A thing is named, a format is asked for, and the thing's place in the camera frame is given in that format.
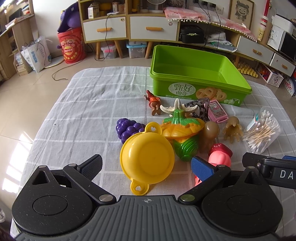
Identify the clear cotton swab jar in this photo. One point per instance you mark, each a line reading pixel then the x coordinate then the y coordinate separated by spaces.
pixel 262 130

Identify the blue lid storage box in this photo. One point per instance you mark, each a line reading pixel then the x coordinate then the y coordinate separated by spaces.
pixel 136 49

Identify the brown rubber hand toy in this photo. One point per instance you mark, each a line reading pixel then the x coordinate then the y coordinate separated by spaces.
pixel 207 136

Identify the clear pink storage box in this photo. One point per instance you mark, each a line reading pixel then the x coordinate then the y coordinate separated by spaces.
pixel 109 51

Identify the black microwave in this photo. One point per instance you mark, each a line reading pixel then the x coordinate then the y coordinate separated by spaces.
pixel 282 41

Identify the red printed bucket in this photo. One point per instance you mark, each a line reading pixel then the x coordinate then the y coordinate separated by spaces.
pixel 72 45

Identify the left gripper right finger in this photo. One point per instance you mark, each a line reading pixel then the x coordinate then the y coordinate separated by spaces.
pixel 202 169

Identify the orange toy pumpkin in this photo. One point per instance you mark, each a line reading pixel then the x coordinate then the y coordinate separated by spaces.
pixel 179 126

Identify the toy corn cob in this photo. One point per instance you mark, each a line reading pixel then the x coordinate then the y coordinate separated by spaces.
pixel 186 148

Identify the framed cartoon girl picture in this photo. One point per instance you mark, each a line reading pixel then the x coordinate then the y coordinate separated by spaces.
pixel 241 12

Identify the yellow toy pot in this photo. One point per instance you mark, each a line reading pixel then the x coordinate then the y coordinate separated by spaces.
pixel 147 158

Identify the green plastic cookie box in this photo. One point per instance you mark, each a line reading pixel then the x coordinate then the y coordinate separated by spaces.
pixel 193 74

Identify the pink pig toy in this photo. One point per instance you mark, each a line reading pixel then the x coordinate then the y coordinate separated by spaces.
pixel 219 154

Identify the black case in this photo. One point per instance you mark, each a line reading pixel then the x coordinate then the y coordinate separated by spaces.
pixel 192 35

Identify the pink card box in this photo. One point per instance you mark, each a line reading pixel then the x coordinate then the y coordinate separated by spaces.
pixel 216 113

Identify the white paper bag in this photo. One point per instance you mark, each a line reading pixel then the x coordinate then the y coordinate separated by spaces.
pixel 37 54

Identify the leopard print hair claw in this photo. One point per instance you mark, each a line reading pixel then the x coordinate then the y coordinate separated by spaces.
pixel 202 111

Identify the purple toy grapes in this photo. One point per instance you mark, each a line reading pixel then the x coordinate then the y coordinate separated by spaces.
pixel 125 128

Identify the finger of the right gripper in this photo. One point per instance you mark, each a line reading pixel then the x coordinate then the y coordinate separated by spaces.
pixel 251 159
pixel 289 157

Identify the orange brown figurine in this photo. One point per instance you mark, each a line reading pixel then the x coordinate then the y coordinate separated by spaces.
pixel 154 103

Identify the yellow foam egg mat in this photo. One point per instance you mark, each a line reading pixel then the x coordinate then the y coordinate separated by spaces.
pixel 246 69

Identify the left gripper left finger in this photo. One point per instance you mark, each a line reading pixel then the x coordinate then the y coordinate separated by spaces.
pixel 91 167

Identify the white desk fan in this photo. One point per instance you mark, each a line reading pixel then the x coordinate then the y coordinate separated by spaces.
pixel 156 6

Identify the grey checked cloth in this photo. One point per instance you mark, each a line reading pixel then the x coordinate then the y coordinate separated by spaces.
pixel 82 123

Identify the wooden side shelf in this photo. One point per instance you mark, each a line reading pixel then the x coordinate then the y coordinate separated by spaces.
pixel 16 32

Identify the wooden tv cabinet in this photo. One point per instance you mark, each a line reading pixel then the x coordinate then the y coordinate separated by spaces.
pixel 156 27

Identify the purple plush toy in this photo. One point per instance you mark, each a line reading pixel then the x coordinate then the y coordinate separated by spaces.
pixel 70 18

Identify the white starfish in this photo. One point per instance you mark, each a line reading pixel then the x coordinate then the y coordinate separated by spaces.
pixel 178 106

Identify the pink lace cloth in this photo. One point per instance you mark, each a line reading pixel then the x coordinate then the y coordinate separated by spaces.
pixel 186 15

